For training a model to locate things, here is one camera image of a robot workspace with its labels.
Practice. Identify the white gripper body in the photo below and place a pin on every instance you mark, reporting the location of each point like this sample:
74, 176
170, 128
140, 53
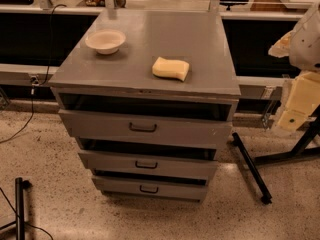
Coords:
307, 47

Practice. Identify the grey top drawer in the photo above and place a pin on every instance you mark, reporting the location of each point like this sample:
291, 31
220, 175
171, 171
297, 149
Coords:
169, 131

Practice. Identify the grey drawer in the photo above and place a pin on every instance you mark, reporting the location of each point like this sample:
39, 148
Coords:
150, 188
148, 165
169, 131

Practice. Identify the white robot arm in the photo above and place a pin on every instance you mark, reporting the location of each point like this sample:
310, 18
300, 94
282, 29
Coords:
302, 46

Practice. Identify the grey drawer cabinet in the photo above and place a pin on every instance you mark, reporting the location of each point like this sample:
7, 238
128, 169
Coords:
123, 82

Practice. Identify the grey bottom drawer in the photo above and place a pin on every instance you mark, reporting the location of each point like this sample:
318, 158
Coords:
150, 188

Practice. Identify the grey middle drawer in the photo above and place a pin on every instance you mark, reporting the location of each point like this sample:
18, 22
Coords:
148, 165

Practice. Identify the black stand right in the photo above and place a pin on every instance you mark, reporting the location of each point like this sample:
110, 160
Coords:
298, 153

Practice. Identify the black stand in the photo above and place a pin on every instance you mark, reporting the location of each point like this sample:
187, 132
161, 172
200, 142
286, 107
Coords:
17, 218
298, 153

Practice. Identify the yellow sponge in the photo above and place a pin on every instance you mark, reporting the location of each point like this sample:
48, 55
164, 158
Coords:
166, 68

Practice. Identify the white bowl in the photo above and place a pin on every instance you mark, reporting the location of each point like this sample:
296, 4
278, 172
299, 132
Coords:
105, 41

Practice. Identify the black stand left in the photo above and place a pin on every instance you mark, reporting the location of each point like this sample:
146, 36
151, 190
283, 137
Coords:
17, 218

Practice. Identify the grey railing frame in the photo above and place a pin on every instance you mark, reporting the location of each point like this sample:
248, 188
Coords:
35, 38

